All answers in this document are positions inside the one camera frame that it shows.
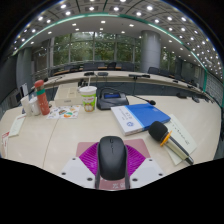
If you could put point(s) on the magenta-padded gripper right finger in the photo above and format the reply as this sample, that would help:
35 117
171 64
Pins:
136 158

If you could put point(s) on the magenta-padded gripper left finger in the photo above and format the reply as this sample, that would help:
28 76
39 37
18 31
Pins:
87 157

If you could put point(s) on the black computer mouse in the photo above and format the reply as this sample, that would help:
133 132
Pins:
112 158

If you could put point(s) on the blue and white book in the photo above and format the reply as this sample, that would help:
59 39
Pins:
143 116

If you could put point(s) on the colourful sticker sheet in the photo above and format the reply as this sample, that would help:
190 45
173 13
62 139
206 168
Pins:
63 112

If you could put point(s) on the green printed paper cup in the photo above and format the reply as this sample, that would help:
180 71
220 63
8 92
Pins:
88 99

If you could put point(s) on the black conference microphone console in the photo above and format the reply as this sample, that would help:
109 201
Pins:
111 100

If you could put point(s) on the cream cardboard box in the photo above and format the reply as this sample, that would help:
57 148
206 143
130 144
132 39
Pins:
66 95

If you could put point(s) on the red bottle with green band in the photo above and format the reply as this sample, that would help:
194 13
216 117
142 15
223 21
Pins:
42 101

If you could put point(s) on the white lidded mug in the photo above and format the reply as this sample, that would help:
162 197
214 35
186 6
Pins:
34 106

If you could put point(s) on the stack of white paper cups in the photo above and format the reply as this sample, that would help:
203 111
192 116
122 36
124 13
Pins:
26 106

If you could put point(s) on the dark office chairs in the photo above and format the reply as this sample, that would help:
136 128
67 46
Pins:
153 70

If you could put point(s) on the ceiling lights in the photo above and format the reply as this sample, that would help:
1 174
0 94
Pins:
116 9

